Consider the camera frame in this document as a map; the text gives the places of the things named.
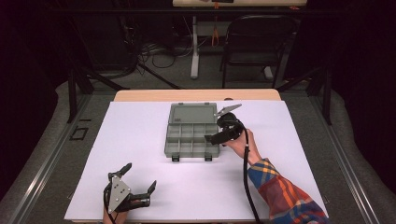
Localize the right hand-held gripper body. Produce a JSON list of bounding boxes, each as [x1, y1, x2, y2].
[[214, 103, 247, 146]]

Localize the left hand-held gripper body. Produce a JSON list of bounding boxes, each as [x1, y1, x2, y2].
[[103, 171, 152, 215]]

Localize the grey plastic compartment box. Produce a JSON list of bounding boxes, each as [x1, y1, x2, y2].
[[163, 102, 225, 162]]

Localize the person's right hand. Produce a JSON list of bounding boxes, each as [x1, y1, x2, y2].
[[223, 128, 263, 166]]

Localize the person's left hand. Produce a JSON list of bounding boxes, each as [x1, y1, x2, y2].
[[102, 208, 129, 224]]

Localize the white table sheet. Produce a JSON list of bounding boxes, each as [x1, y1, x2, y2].
[[64, 100, 330, 222]]

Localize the wooden table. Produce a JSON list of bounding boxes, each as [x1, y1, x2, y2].
[[71, 89, 328, 224]]

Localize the white-legged wooden desk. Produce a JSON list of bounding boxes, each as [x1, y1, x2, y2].
[[172, 0, 307, 80]]

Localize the black folding chair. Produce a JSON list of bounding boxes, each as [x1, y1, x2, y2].
[[219, 14, 299, 90]]

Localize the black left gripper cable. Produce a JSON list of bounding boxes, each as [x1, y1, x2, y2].
[[103, 183, 120, 224]]

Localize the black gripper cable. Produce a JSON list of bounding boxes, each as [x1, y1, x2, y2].
[[242, 128, 262, 224], [103, 183, 120, 224]]

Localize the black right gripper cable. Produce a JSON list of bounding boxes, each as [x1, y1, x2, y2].
[[242, 128, 262, 224]]

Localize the aluminium floor rail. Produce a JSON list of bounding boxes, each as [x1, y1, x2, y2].
[[7, 92, 94, 224], [307, 92, 381, 224]]

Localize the black metal frame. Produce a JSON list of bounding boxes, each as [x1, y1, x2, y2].
[[50, 7, 348, 126]]

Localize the orange-handled pliers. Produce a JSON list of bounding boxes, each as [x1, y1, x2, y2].
[[211, 15, 219, 48]]

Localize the bundle of floor cables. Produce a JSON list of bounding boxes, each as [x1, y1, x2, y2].
[[136, 38, 194, 70]]

